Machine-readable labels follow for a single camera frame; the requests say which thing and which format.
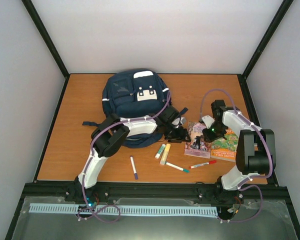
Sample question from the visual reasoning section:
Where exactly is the yellow highlighter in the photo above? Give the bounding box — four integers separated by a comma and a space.
159, 143, 171, 165

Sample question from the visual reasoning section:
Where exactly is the orange Treehouse book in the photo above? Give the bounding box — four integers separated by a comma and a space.
210, 128, 239, 162

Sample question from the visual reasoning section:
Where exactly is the teal cap marker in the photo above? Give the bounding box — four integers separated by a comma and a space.
165, 162, 190, 173

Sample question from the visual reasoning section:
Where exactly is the purple cap marker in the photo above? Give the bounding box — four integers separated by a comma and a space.
130, 156, 139, 180

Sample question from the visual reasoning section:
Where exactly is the red cap marker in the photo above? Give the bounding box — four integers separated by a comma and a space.
189, 160, 217, 169

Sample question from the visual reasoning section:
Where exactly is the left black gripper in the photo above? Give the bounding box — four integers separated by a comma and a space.
163, 123, 191, 144

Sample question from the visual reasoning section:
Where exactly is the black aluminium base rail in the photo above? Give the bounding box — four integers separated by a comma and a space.
21, 181, 292, 206

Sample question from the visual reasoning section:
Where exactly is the right black frame post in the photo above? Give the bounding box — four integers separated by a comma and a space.
241, 0, 295, 78

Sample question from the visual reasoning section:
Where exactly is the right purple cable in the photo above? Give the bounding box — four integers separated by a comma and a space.
199, 88, 275, 223

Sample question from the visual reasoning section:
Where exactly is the navy blue backpack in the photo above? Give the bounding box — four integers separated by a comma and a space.
81, 68, 190, 149

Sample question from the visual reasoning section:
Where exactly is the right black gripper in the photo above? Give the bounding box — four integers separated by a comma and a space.
202, 121, 228, 143

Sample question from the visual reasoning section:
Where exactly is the pink Taming Shrew book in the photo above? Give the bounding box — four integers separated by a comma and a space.
184, 121, 211, 159

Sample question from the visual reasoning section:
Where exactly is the left black frame post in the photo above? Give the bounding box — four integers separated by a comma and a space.
21, 0, 70, 79

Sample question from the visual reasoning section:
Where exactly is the small circuit board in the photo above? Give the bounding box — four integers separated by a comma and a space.
87, 196, 100, 208

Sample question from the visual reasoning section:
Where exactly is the black frame post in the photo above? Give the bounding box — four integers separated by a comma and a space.
241, 0, 295, 78
21, 0, 70, 79

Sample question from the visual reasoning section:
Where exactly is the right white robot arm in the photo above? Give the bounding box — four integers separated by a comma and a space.
201, 100, 276, 203

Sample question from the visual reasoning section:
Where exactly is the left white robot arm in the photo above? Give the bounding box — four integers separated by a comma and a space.
74, 105, 190, 202

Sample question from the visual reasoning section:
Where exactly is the light blue cable duct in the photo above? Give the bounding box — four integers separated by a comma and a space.
28, 203, 218, 218

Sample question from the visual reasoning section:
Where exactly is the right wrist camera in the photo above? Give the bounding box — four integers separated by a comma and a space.
200, 115, 215, 129

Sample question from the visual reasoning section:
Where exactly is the green white glue stick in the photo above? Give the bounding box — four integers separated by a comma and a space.
155, 144, 166, 159

